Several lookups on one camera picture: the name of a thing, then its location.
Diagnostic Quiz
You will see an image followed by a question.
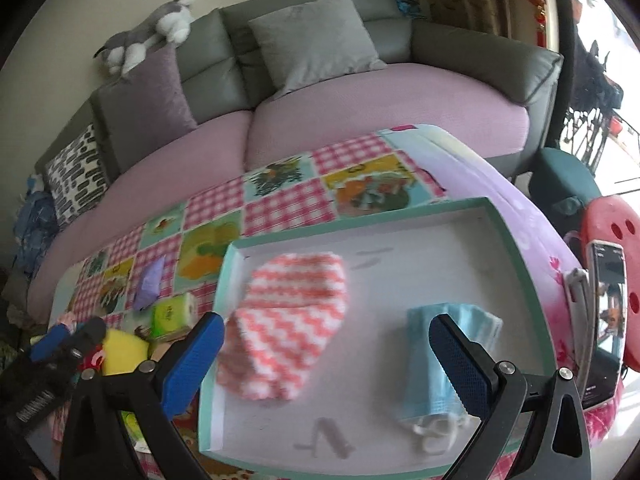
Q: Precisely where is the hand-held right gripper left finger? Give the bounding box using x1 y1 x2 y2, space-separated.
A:
60 311 226 480

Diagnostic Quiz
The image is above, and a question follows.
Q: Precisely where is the grey pillow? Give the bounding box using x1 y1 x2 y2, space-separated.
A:
247 0 388 101

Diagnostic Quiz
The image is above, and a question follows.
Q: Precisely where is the green tissue packet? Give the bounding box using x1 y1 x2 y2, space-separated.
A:
149 292 198 342

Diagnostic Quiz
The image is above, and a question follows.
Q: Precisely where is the black bicycle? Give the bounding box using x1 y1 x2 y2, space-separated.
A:
570 40 626 166

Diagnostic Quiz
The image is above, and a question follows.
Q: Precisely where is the purple pillow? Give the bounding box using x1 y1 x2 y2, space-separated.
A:
120 47 199 136

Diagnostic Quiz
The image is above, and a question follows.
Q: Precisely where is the grey sofa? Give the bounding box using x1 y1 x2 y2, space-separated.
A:
35 0 565 196

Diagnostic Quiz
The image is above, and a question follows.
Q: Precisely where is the teal ottoman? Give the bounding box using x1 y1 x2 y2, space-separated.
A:
530 147 603 237

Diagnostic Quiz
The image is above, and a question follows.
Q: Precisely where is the small blue cloth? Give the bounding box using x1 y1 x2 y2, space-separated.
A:
395 0 426 22

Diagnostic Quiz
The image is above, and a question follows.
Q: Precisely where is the purple tissue packet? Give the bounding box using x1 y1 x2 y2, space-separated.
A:
132 255 167 311

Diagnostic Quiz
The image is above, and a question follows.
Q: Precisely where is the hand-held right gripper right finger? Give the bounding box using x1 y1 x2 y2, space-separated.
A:
428 313 598 480

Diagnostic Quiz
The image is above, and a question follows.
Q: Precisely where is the pink white zigzag towel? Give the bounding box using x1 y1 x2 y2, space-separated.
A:
216 252 349 402

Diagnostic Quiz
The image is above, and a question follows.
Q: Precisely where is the blue face mask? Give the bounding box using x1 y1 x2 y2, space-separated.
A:
397 302 503 455

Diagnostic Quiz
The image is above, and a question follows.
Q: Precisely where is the white tray with teal rim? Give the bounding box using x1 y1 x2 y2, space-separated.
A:
197 196 558 476

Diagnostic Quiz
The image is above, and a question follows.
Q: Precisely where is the black white patterned pillow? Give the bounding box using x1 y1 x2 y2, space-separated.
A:
44 124 112 226

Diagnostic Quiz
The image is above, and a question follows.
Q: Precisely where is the printed checkered tablecloth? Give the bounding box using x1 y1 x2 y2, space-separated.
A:
47 124 626 480

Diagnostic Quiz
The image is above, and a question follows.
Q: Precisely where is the yellow sponge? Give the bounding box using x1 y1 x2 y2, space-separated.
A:
102 329 151 377

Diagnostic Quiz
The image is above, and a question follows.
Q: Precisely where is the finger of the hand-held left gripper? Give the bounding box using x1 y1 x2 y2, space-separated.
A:
29 323 76 362
59 316 107 368

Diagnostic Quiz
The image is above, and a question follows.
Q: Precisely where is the white phone stand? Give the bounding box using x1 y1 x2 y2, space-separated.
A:
565 267 594 376

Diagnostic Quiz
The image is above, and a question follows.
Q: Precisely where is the blue clothing pile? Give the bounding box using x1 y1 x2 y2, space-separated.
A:
12 175 61 272

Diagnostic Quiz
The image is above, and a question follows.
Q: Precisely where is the red plastic stool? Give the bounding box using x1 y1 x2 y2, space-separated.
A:
580 195 640 367

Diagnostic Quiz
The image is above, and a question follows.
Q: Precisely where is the grey white plush dog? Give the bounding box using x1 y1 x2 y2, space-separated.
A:
92 0 196 81

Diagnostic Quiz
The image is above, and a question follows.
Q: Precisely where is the smartphone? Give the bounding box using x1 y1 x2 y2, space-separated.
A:
580 241 628 406

